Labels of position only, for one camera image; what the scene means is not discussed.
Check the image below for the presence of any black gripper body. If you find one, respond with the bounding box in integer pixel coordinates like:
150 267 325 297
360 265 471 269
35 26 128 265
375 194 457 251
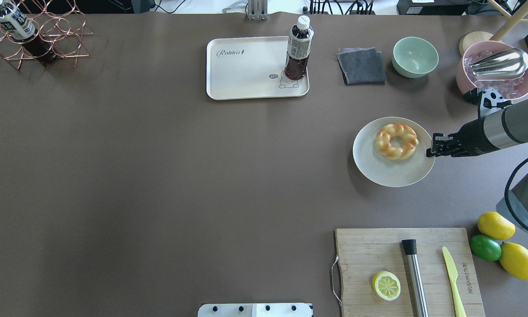
445 120 489 157

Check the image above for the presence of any white round plate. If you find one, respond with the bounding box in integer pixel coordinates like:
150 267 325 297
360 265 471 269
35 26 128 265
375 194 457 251
352 117 435 187

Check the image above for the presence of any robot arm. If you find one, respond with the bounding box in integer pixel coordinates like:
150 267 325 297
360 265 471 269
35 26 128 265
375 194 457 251
425 88 528 232

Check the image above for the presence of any twisted glazed donut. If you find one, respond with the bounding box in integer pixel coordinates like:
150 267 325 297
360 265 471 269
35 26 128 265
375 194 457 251
374 124 419 160

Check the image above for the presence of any dark tea bottle on tray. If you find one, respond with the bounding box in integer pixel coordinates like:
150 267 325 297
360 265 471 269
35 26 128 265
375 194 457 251
284 15 314 81

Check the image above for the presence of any cream rectangular tray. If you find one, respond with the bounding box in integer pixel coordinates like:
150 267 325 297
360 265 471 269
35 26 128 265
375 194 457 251
206 36 310 100

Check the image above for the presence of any pink ice bowl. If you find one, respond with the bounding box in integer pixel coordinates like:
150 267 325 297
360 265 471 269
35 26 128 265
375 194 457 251
456 41 528 100

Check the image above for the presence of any yellow lemon upper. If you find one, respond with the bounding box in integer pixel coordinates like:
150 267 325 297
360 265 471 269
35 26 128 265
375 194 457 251
477 211 516 240

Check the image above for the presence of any yellow lemon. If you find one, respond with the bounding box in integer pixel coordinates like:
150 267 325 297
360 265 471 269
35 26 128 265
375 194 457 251
477 211 516 240
499 242 528 281

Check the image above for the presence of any metal ice scoop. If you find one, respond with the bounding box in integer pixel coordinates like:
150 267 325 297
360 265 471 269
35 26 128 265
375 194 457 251
470 48 528 81

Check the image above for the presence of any mint green bowl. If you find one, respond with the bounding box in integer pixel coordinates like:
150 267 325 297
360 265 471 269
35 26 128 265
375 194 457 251
392 37 440 78

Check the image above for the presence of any green lime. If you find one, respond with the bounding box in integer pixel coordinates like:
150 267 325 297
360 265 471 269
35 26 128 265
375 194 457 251
469 234 502 262

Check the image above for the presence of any grey folded cloth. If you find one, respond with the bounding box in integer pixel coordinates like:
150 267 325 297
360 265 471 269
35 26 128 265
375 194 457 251
337 48 387 85

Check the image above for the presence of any yellow lemon lower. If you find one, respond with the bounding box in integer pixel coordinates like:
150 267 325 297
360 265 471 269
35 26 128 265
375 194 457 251
499 242 528 281

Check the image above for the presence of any wooden cup stand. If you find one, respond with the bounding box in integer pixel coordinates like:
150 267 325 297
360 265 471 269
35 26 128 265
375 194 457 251
458 0 528 55

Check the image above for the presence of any bamboo cutting board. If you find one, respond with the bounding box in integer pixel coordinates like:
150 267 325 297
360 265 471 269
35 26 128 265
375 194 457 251
336 228 485 317

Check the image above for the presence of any lemon half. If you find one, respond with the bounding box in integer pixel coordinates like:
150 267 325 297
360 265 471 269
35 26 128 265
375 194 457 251
371 271 401 301

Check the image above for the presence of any steel muddler black tip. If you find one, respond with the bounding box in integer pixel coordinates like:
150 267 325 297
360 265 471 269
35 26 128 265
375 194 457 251
401 239 429 317

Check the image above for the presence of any yellow plastic knife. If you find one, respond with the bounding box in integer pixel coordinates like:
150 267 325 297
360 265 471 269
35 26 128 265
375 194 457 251
442 247 467 317

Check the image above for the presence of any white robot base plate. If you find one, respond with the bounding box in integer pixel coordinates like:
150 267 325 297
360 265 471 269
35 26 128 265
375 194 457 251
197 302 314 317

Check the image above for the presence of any copper wire bottle rack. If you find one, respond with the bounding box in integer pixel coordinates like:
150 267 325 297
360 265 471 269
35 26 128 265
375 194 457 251
0 0 93 70

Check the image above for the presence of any bottle in wire rack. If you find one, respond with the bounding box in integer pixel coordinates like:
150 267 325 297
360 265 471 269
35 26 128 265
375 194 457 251
0 0 58 66

